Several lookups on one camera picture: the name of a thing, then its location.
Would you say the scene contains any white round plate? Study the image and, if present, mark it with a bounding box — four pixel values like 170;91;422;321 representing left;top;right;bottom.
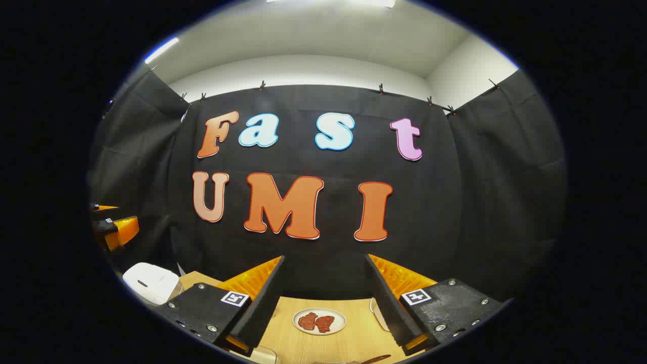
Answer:
293;308;347;336

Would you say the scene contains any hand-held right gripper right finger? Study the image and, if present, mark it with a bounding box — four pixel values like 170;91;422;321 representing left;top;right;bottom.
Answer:
365;253;512;357

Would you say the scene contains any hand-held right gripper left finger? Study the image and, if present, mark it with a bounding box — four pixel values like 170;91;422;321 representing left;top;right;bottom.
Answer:
158;255;286;357

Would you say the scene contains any black backdrop cloth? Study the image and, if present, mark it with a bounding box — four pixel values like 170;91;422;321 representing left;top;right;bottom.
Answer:
88;71;567;304

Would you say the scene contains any white rice cooker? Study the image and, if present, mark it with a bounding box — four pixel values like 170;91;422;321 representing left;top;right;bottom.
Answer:
123;262;180;306

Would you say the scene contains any ceiling strip light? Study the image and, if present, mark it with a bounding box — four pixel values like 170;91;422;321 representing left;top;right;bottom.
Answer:
145;37;179;64
267;0;396;9

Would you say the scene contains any row of black cloth clips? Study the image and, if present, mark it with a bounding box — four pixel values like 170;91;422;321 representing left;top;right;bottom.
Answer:
151;65;500;116

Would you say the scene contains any white toaster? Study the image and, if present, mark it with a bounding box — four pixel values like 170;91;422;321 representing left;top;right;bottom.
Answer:
369;297;390;332

